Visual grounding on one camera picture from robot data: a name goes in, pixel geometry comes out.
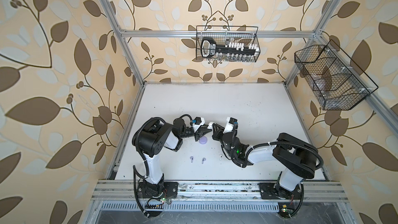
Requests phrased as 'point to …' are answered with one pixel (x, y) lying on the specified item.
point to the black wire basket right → (336, 81)
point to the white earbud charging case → (210, 126)
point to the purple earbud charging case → (202, 140)
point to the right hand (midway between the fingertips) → (213, 126)
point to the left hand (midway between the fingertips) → (210, 127)
